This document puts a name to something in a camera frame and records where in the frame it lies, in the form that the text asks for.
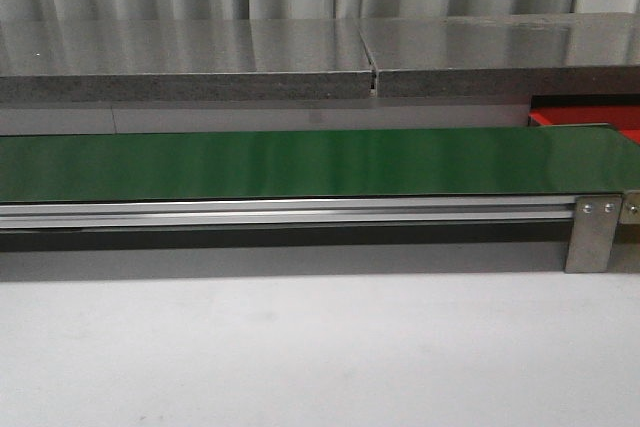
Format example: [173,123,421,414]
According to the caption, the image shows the red plastic tray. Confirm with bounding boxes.
[528,105,639,145]

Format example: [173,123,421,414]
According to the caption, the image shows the steel conveyor leg bracket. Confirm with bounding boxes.
[564,195,622,274]

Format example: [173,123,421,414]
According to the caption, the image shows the aluminium conveyor frame rail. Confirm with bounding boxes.
[1,195,577,231]

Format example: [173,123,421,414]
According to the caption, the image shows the steel conveyor end bracket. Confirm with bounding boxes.
[619,190,640,225]

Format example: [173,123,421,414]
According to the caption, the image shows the grey stone countertop slab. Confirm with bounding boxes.
[359,13,639,97]
[1,20,373,103]

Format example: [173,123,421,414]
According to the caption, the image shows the green conveyor belt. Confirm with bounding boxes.
[1,126,639,204]

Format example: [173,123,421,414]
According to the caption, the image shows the grey stone countertop right slab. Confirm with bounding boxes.
[359,13,639,97]

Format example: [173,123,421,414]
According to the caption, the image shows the grey stone countertop left slab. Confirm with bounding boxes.
[1,20,373,103]

